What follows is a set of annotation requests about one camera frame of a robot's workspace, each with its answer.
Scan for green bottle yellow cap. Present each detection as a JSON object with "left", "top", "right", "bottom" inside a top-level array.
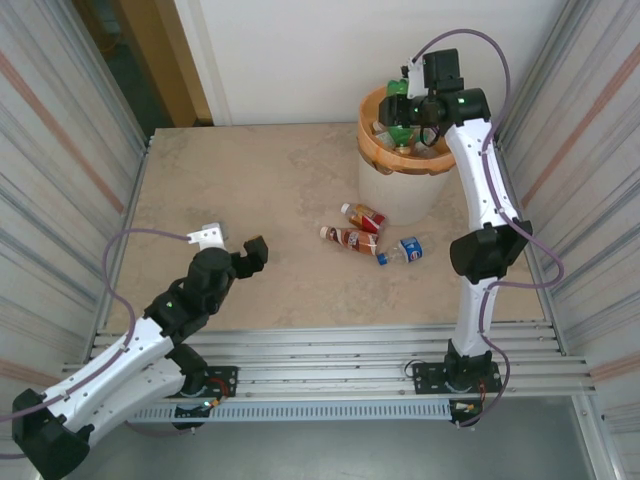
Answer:
[{"left": 385, "top": 78, "right": 419, "bottom": 153}]

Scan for orange wire connector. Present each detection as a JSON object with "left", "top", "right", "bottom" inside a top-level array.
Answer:
[
  {"left": 199, "top": 378, "right": 227, "bottom": 409},
  {"left": 449, "top": 382, "right": 489, "bottom": 429}
]

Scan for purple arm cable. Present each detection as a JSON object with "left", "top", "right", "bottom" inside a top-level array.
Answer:
[
  {"left": 412, "top": 28, "right": 566, "bottom": 429},
  {"left": 0, "top": 228, "right": 194, "bottom": 437}
]

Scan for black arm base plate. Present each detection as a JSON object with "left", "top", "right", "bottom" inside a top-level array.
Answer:
[
  {"left": 169, "top": 365, "right": 239, "bottom": 400},
  {"left": 410, "top": 361, "right": 503, "bottom": 396}
]

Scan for bottle red yellow label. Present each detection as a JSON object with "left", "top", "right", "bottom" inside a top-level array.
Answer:
[{"left": 340, "top": 201, "right": 388, "bottom": 234}]

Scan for white slotted cable duct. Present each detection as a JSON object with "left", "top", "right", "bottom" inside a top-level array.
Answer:
[{"left": 124, "top": 402, "right": 454, "bottom": 423}]

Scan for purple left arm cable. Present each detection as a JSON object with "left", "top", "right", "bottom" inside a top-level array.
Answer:
[{"left": 0, "top": 228, "right": 194, "bottom": 437}]

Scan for thin black cable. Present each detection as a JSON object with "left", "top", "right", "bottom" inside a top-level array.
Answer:
[{"left": 418, "top": 123, "right": 442, "bottom": 150}]

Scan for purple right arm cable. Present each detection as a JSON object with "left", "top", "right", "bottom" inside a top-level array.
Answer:
[{"left": 412, "top": 28, "right": 566, "bottom": 429}]

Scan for white plastic bin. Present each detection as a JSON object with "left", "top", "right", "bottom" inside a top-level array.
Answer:
[{"left": 356, "top": 84, "right": 457, "bottom": 227}]

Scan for wooden door frame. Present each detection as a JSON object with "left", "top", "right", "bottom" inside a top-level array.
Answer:
[{"left": 69, "top": 0, "right": 215, "bottom": 142}]

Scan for aluminium rail frame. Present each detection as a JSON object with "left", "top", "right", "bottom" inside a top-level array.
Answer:
[{"left": 59, "top": 322, "right": 601, "bottom": 406}]

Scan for clear bottle blue label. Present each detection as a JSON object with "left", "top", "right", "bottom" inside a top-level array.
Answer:
[{"left": 376, "top": 231, "right": 437, "bottom": 268}]

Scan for corrugated enclosure side panel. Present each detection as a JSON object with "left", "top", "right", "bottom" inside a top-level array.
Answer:
[
  {"left": 0, "top": 0, "right": 151, "bottom": 451},
  {"left": 494, "top": 0, "right": 640, "bottom": 451}
]

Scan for brown coffee bottle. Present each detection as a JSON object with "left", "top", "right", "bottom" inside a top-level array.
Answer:
[{"left": 320, "top": 225, "right": 380, "bottom": 257}]

